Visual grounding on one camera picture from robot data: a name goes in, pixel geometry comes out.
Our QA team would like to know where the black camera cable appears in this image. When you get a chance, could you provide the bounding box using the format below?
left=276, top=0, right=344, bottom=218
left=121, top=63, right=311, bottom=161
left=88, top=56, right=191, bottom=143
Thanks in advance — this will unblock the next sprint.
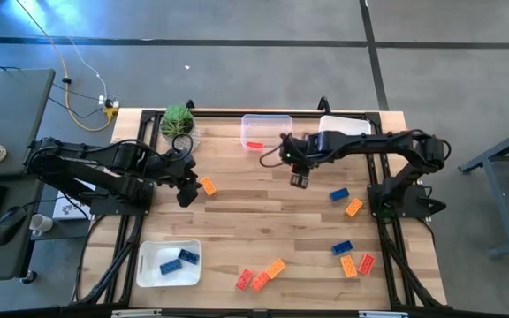
left=259, top=141, right=289, bottom=170
left=117, top=131, right=195, bottom=165

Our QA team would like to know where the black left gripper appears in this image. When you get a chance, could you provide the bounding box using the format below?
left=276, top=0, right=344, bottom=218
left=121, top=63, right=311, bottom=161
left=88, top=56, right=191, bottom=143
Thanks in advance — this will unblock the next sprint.
left=161, top=148, right=202, bottom=209

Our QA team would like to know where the white cup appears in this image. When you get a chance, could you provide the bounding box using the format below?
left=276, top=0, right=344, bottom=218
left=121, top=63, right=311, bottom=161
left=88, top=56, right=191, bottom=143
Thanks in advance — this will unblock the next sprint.
left=28, top=213, right=55, bottom=238

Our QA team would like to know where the yellow power plug block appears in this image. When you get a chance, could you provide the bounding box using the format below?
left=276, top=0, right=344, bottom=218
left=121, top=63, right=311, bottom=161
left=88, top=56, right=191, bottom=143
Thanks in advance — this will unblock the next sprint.
left=98, top=94, right=121, bottom=121

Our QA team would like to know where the clear plastic bin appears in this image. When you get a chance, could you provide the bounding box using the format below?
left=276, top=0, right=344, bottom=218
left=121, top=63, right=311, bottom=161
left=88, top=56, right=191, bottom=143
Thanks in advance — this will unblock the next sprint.
left=239, top=113, right=294, bottom=154

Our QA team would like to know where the blue toy brick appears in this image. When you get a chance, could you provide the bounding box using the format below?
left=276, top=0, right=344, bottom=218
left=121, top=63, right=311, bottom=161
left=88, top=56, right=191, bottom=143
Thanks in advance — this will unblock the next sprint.
left=178, top=248, right=201, bottom=266
left=331, top=239, right=354, bottom=256
left=329, top=187, right=351, bottom=202
left=159, top=258, right=183, bottom=276

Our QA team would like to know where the white printed paper sheet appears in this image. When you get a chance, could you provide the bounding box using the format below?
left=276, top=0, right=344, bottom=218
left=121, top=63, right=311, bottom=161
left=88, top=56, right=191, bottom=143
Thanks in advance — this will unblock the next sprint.
left=51, top=178, right=93, bottom=221

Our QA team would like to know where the black aluminium table frame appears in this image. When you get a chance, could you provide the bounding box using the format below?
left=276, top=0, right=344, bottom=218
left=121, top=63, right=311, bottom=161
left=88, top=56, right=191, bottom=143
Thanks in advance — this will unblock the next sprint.
left=71, top=95, right=448, bottom=310

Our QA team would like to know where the grey metal table frame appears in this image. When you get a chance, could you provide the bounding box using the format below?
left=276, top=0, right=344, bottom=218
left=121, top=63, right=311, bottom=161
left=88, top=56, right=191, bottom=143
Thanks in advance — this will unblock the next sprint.
left=458, top=119, right=509, bottom=259

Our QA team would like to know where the white cable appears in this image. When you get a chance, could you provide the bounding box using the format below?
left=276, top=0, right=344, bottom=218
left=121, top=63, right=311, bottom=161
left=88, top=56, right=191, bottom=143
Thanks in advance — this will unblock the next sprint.
left=66, top=36, right=108, bottom=101

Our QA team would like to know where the black left camera cable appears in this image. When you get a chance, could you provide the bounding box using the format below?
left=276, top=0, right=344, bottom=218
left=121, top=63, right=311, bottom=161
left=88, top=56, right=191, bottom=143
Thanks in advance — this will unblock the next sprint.
left=117, top=131, right=195, bottom=165

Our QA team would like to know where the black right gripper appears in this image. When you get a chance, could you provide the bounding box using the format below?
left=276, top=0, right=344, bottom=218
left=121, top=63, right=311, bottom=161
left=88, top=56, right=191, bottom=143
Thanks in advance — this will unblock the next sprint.
left=279, top=131, right=324, bottom=191

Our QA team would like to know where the black right camera cable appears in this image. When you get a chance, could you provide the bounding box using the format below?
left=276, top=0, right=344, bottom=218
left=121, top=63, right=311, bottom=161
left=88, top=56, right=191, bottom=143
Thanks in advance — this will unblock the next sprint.
left=259, top=141, right=289, bottom=170

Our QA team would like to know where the grey desk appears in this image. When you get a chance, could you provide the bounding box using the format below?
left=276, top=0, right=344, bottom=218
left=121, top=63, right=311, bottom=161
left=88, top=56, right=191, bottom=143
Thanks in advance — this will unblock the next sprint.
left=0, top=68, right=57, bottom=284

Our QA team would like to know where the black computer mouse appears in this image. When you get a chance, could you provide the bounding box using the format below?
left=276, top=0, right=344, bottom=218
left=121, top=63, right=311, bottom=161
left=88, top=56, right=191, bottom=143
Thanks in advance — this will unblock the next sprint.
left=0, top=205, right=28, bottom=246

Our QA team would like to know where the white plastic bin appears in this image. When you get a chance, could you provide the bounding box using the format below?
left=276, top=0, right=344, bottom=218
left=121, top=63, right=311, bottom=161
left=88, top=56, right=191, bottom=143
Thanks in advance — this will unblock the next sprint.
left=135, top=238, right=203, bottom=289
left=317, top=115, right=373, bottom=136

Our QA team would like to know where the silver metal bracket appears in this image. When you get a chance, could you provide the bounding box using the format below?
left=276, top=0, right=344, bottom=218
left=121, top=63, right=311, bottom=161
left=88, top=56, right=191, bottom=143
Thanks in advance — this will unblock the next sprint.
left=110, top=308, right=163, bottom=318
left=358, top=310, right=410, bottom=318

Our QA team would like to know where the yellow power cable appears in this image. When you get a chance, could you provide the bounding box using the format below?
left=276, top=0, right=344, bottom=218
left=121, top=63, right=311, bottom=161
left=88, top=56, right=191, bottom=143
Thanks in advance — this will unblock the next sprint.
left=14, top=0, right=119, bottom=133

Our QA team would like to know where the green plant in patterned pot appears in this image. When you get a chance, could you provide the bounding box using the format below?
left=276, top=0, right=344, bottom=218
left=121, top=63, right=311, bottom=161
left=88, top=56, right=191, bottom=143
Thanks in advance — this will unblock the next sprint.
left=159, top=104, right=202, bottom=152

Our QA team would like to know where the yellow-orange toy brick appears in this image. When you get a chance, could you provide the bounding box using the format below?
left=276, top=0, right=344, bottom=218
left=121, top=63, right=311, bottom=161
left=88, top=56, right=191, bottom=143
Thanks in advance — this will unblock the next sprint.
left=200, top=176, right=218, bottom=197
left=339, top=254, right=358, bottom=278
left=345, top=197, right=364, bottom=218
left=264, top=258, right=287, bottom=280

